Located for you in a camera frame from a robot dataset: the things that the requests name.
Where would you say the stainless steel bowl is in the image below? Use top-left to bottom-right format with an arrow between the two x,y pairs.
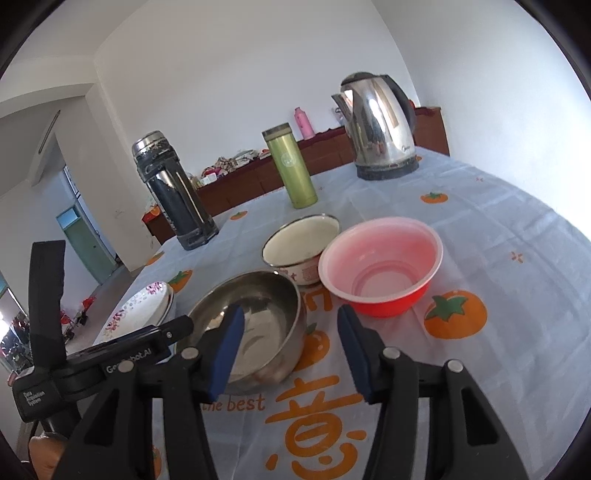
176,270 -> 307,395

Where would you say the red plastic bowl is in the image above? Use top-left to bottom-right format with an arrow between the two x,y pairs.
318,217 -> 444,319

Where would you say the pink flower white plate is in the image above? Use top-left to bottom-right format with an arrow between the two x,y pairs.
93,281 -> 175,346

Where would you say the cream enamel bowl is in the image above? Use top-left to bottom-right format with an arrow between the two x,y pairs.
262,214 -> 341,286

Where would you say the person left hand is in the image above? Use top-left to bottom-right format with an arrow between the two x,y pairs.
28,432 -> 66,480

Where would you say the red child tricycle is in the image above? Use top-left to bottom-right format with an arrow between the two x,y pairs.
60,296 -> 96,334

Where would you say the green door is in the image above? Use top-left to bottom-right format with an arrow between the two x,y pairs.
56,204 -> 118,284

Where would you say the brown wooden sideboard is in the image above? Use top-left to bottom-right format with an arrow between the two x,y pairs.
141,106 -> 452,245

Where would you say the large black thermos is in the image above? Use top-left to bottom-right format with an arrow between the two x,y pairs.
131,130 -> 218,251

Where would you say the green thermos bottle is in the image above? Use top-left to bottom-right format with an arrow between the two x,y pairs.
263,123 -> 318,209

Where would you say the pink thermos flask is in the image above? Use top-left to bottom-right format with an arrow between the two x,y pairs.
294,107 -> 315,140

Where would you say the stainless electric kettle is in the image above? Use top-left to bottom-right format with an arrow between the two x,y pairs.
332,72 -> 419,181

